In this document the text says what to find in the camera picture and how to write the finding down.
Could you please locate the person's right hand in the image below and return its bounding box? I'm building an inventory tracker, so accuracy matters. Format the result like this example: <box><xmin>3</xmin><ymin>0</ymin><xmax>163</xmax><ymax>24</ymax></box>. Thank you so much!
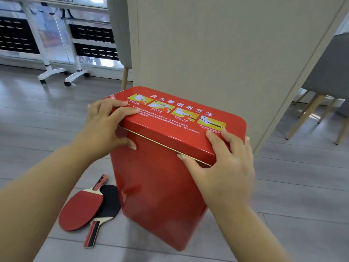
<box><xmin>176</xmin><ymin>128</ymin><xmax>256</xmax><ymax>216</ymax></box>

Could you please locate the person's left hand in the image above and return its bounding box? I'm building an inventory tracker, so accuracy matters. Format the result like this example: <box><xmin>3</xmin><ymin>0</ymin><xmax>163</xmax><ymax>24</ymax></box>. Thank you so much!
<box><xmin>72</xmin><ymin>98</ymin><xmax>141</xmax><ymax>163</ymax></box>

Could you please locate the red fire extinguisher box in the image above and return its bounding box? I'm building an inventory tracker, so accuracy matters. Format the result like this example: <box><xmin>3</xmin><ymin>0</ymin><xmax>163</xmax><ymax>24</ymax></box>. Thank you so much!
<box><xmin>105</xmin><ymin>86</ymin><xmax>247</xmax><ymax>252</ymax></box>

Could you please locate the black table tennis paddle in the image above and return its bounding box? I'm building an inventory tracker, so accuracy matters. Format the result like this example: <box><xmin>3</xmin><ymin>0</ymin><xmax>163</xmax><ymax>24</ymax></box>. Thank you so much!
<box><xmin>83</xmin><ymin>184</ymin><xmax>121</xmax><ymax>249</ymax></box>

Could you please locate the red paddle with red-black handle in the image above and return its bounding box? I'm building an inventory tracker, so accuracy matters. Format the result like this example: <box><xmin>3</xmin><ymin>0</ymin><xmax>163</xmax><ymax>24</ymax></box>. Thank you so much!
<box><xmin>58</xmin><ymin>174</ymin><xmax>109</xmax><ymax>232</ymax></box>

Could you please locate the person's left forearm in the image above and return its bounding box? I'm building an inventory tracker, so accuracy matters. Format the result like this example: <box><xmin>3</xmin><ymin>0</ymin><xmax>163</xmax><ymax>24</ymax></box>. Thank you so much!
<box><xmin>0</xmin><ymin>140</ymin><xmax>95</xmax><ymax>262</ymax></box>

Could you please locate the white folding table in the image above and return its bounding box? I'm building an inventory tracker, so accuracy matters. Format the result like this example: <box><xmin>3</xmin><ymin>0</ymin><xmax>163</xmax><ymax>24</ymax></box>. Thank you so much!
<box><xmin>0</xmin><ymin>0</ymin><xmax>69</xmax><ymax>85</ymax></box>
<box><xmin>20</xmin><ymin>0</ymin><xmax>120</xmax><ymax>87</ymax></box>

